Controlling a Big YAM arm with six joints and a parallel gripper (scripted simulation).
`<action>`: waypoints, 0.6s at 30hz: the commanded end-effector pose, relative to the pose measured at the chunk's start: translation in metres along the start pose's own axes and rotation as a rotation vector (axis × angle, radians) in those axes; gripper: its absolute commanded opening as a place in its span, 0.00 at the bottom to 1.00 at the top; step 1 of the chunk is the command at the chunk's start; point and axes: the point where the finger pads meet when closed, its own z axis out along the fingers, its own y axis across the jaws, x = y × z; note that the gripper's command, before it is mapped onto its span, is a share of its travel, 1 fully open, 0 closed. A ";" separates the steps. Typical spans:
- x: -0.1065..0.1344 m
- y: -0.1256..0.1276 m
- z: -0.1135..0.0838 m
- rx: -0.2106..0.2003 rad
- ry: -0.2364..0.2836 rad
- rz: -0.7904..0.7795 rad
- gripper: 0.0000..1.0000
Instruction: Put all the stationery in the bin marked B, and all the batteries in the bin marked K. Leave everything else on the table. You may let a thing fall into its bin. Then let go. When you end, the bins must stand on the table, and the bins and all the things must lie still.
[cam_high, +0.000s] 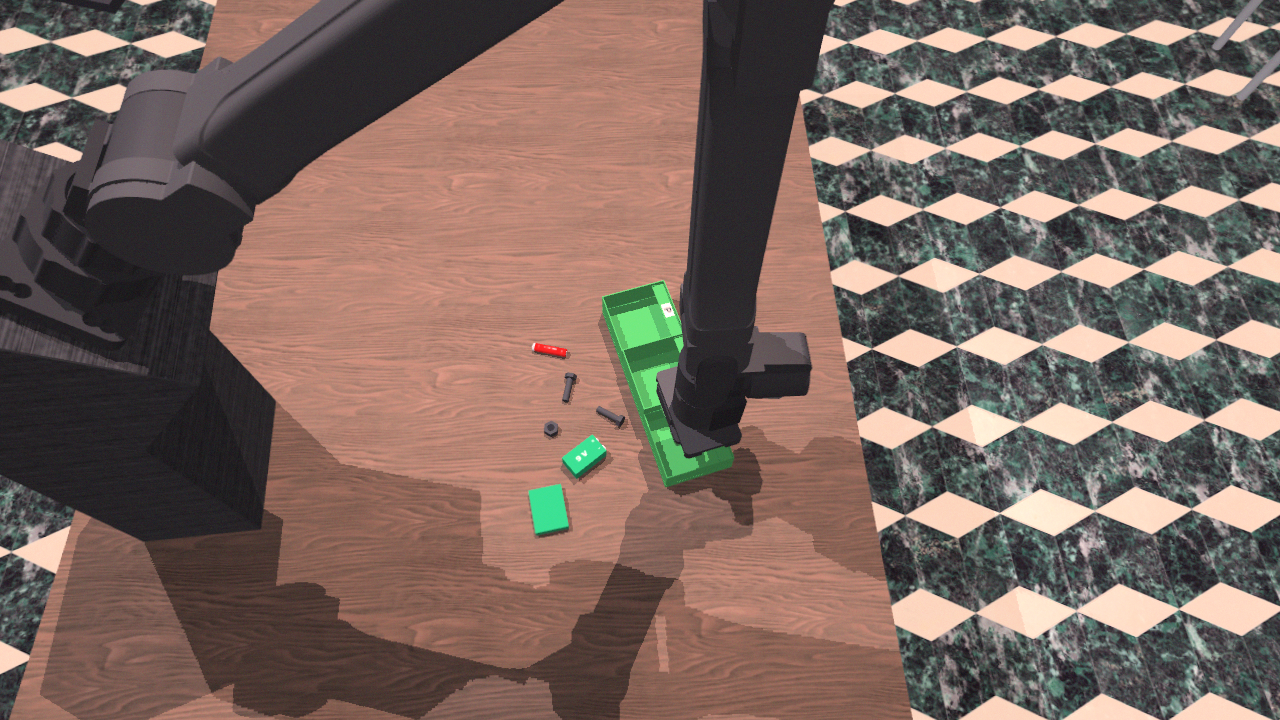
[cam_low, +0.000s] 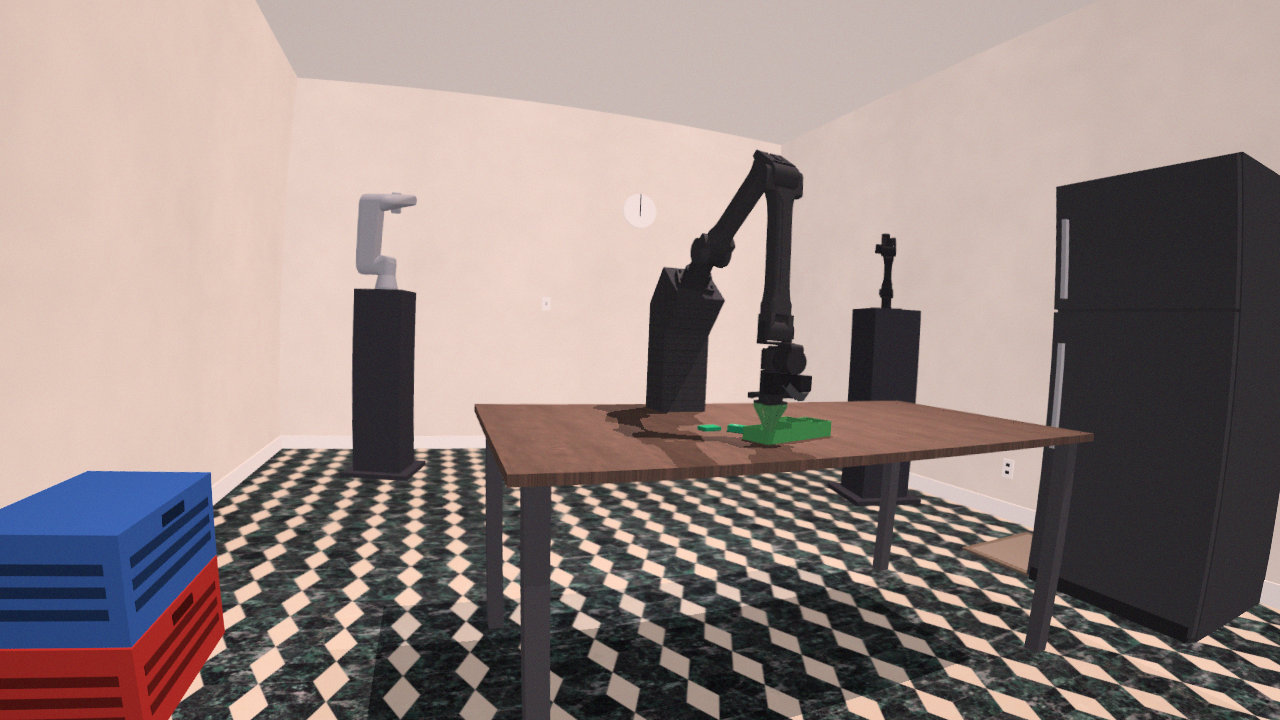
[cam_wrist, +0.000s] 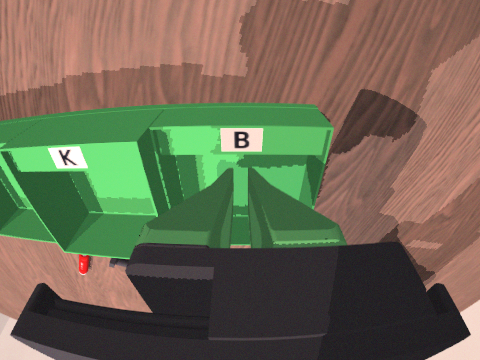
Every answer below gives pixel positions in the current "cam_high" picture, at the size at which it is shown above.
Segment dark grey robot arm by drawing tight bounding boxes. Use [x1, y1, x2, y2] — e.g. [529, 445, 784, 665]
[0, 0, 836, 430]

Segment green 9v battery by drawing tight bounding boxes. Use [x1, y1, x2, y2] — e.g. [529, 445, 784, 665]
[562, 436, 607, 479]

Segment red battery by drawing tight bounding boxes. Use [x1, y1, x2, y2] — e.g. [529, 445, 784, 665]
[532, 343, 567, 357]

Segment green three-compartment tray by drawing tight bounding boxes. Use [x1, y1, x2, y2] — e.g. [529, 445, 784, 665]
[602, 281, 733, 487]

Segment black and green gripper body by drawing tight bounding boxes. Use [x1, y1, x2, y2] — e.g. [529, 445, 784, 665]
[657, 366, 742, 459]

